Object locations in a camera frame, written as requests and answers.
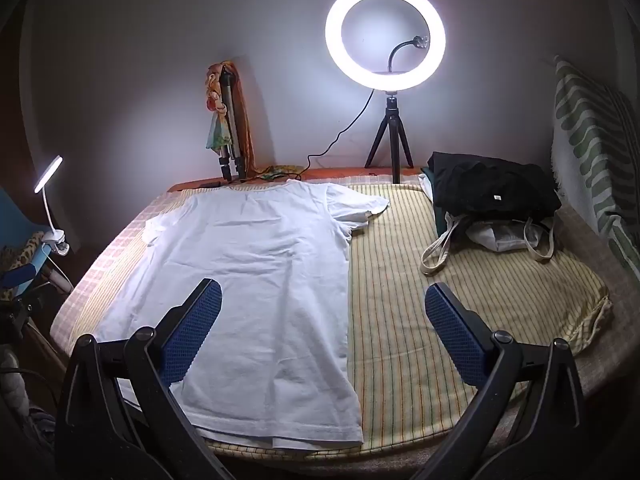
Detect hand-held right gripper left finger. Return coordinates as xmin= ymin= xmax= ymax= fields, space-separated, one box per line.
xmin=54 ymin=278 xmax=236 ymax=480

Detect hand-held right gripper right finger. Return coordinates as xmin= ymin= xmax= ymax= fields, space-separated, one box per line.
xmin=410 ymin=282 xmax=586 ymax=480

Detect white t-shirt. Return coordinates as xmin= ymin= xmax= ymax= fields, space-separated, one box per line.
xmin=92 ymin=178 xmax=391 ymax=448

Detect black folded clothes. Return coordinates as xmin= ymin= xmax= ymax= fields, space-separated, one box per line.
xmin=426 ymin=151 xmax=562 ymax=223

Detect striped yellow bed sheet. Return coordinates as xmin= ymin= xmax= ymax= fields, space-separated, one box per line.
xmin=50 ymin=177 xmax=613 ymax=466

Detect beige tote bag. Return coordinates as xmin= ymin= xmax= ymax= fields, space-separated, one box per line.
xmin=421 ymin=210 xmax=557 ymax=276

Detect small colourful cloth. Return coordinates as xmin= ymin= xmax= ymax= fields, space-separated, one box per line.
xmin=252 ymin=164 xmax=301 ymax=183

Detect leopard print cloth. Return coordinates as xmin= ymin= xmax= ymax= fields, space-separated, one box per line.
xmin=0 ymin=232 xmax=46 ymax=301

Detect folded grey tripod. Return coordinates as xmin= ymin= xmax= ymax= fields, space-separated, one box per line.
xmin=217 ymin=72 xmax=249 ymax=183

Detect white clip lamp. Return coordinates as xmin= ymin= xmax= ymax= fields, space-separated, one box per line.
xmin=34 ymin=156 xmax=71 ymax=256

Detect blue chair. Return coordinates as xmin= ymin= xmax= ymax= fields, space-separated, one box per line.
xmin=0 ymin=187 xmax=56 ymax=301

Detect green striped white cushion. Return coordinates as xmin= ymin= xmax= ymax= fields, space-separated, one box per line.
xmin=550 ymin=57 xmax=640 ymax=281

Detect black gooseneck phone holder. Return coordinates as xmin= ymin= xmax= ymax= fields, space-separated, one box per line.
xmin=386 ymin=34 xmax=431 ymax=73

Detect black power cable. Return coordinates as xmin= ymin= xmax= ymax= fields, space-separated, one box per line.
xmin=280 ymin=91 xmax=376 ymax=181

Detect white ring light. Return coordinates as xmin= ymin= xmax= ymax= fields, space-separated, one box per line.
xmin=325 ymin=0 xmax=447 ymax=93

